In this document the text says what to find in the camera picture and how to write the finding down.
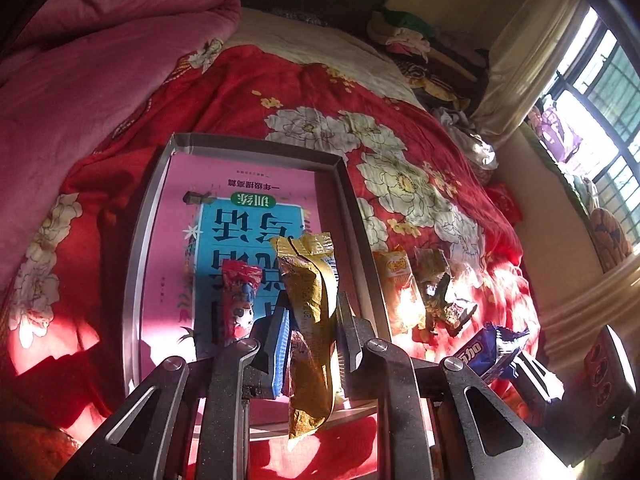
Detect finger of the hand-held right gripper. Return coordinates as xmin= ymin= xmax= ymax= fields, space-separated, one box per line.
xmin=500 ymin=372 xmax=550 ymax=428
xmin=517 ymin=351 xmax=566 ymax=405

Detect blue snack packet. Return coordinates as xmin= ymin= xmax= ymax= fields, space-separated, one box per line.
xmin=452 ymin=322 xmax=531 ymax=383

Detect silver metal tray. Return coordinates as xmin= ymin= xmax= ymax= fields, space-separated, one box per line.
xmin=122 ymin=132 xmax=395 ymax=441

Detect gold snack packet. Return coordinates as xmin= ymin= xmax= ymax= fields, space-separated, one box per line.
xmin=270 ymin=232 xmax=341 ymax=441

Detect dark brown snack packet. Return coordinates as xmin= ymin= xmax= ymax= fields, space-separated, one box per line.
xmin=425 ymin=272 xmax=478 ymax=338

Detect white crumpled cloth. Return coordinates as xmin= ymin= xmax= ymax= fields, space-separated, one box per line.
xmin=434 ymin=107 xmax=499 ymax=169

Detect purple bag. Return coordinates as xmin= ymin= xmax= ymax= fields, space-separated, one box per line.
xmin=530 ymin=102 xmax=583 ymax=162

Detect dark folded clothes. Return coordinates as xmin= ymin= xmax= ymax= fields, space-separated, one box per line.
xmin=427 ymin=32 xmax=491 ymax=86

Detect cream curtain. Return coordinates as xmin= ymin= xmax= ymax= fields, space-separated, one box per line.
xmin=472 ymin=0 xmax=593 ymax=147

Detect orange snack packet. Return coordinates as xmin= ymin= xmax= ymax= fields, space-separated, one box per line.
xmin=372 ymin=246 xmax=427 ymax=337

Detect pink and blue book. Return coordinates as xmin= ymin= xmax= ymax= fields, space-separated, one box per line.
xmin=142 ymin=155 xmax=351 ymax=411

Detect red floral bedsheet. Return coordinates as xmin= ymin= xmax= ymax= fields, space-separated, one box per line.
xmin=0 ymin=42 xmax=543 ymax=480

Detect orange cushion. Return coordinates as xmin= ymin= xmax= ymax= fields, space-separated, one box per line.
xmin=590 ymin=207 xmax=634 ymax=273

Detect window with metal grille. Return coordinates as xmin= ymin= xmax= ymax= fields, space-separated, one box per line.
xmin=545 ymin=7 xmax=640 ymax=246

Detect pink blanket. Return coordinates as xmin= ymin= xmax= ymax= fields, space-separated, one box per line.
xmin=0 ymin=0 xmax=243 ymax=301

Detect pink and white folded clothes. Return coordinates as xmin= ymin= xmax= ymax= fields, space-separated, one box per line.
xmin=384 ymin=27 xmax=432 ymax=62

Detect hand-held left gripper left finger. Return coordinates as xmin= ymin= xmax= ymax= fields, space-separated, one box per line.
xmin=55 ymin=310 xmax=291 ymax=480

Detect red snack packet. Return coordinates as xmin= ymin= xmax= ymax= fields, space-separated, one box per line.
xmin=220 ymin=259 xmax=263 ymax=348

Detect cream window ledge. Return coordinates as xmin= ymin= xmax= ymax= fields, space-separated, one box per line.
xmin=540 ymin=255 xmax=640 ymax=366

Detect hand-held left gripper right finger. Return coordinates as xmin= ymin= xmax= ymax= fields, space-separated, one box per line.
xmin=335 ymin=292 xmax=576 ymax=480

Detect green garment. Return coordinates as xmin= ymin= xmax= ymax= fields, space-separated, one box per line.
xmin=384 ymin=7 xmax=436 ymax=37

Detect beige mattress sheet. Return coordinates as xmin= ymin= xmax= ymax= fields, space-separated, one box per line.
xmin=225 ymin=7 xmax=426 ymax=111

